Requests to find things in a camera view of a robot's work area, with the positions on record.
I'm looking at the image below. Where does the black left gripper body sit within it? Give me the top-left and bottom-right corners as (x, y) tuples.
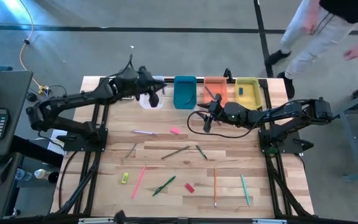
(135, 67), (155, 96)

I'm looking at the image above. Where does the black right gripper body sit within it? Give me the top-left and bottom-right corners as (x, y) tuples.
(211, 100), (248, 127)

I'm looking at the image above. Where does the dark pencil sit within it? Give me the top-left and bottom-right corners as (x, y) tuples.
(204, 85), (216, 100)

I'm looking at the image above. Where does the grey crayon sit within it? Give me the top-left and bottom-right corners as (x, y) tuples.
(125, 142), (137, 158)
(184, 92), (196, 106)

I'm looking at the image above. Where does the green crayon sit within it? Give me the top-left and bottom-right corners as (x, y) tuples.
(195, 144), (208, 161)

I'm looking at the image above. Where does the light purple pen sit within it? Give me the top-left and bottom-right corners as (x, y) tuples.
(132, 129), (157, 136)

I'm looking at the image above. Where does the brown pencil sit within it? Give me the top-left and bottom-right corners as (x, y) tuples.
(160, 145), (192, 161)

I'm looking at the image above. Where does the orange pencil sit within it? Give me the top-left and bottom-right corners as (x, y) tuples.
(213, 167), (218, 208)

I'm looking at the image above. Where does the pink pencil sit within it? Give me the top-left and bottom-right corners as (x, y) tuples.
(131, 166), (148, 200)

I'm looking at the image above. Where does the orange plastic bin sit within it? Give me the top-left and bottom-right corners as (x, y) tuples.
(203, 77), (229, 108)

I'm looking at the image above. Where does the blue plastic bin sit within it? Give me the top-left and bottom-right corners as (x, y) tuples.
(173, 75), (198, 110)

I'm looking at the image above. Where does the clear plastic bin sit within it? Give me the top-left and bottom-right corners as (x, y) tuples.
(139, 75), (165, 110)

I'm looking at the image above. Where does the yellow plastic bin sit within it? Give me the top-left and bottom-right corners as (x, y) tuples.
(234, 77), (263, 111)

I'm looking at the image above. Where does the green ballpoint pen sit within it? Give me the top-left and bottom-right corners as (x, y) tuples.
(152, 175), (177, 197)

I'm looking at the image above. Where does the white paper sheet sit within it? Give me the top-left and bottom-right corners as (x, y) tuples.
(47, 129), (68, 156)

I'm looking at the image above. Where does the person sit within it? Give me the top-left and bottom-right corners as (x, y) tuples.
(265, 0), (358, 100)

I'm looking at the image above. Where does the blue-grey metal stand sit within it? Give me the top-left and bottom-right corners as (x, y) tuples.
(323, 77), (358, 183)

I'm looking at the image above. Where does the grey side desk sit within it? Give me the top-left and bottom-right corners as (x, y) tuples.
(0, 70), (34, 157)

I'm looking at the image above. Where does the white bottle with black cap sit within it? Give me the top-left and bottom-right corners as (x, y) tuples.
(34, 169), (60, 184)

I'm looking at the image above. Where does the clear water bottle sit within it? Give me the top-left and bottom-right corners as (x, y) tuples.
(14, 168), (32, 182)

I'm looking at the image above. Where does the black aluminium table frame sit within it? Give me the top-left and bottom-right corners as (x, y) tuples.
(50, 70), (315, 224)

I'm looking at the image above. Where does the black left wrist camera cable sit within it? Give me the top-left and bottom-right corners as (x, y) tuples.
(104, 54), (134, 79)

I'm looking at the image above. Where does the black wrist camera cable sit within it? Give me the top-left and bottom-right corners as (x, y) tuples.
(186, 110), (262, 139)
(104, 54), (134, 79)

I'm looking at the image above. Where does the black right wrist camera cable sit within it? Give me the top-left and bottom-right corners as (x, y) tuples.
(186, 110), (262, 139)

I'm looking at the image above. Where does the black frame corner bracket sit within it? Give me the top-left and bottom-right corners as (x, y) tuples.
(223, 67), (234, 82)

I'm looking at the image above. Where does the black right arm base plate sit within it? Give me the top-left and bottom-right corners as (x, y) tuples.
(259, 129), (304, 154)

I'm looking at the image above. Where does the black floor cable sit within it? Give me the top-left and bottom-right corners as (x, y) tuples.
(37, 84), (77, 108)

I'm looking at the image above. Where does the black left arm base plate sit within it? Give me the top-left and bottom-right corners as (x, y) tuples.
(56, 129), (108, 152)

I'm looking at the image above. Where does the orange extension cable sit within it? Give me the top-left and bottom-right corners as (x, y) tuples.
(18, 0), (50, 95)

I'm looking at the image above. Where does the silver metal bracket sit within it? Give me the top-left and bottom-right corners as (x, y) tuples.
(252, 218), (288, 224)
(78, 217), (114, 224)

